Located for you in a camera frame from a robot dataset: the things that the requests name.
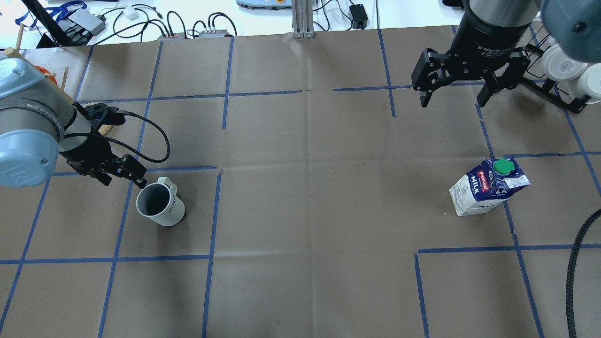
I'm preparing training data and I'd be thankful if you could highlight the white cup on rack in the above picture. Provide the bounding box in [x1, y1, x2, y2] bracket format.
[571, 63, 601, 105]
[541, 44, 588, 83]

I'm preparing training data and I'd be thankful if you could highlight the grey usb hub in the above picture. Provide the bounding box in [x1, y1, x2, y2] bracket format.
[68, 8, 107, 36]

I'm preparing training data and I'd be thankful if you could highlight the black wire cup rack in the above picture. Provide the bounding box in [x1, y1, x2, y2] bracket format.
[521, 23, 600, 114]

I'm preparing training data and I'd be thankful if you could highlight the black power adapter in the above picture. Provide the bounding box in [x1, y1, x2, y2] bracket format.
[348, 4, 369, 30]

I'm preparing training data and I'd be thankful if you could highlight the aluminium frame post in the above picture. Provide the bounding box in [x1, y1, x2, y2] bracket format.
[291, 0, 314, 38]

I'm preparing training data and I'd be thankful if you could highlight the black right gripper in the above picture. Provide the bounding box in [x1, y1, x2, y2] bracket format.
[411, 47, 531, 108]

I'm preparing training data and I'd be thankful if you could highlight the orange mug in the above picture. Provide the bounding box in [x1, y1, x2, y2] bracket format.
[34, 65, 59, 88]

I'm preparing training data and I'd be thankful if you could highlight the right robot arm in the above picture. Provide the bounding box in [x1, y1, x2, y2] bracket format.
[411, 0, 601, 108]

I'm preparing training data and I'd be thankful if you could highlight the black braided cable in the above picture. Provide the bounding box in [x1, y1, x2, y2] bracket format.
[566, 209, 601, 338]

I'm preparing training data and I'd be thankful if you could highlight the white mug grey inside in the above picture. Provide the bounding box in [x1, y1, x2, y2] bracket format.
[135, 176, 186, 227]

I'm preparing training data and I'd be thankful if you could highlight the blue white milk carton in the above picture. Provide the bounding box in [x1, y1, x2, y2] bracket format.
[449, 156, 532, 216]

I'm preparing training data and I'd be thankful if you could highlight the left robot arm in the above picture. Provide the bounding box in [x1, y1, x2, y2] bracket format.
[0, 58, 147, 188]

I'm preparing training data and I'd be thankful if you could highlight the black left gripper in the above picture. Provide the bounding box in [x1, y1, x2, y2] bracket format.
[66, 103, 147, 190]

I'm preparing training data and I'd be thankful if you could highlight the wooden mug tree stand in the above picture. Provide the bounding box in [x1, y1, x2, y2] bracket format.
[5, 23, 113, 136]

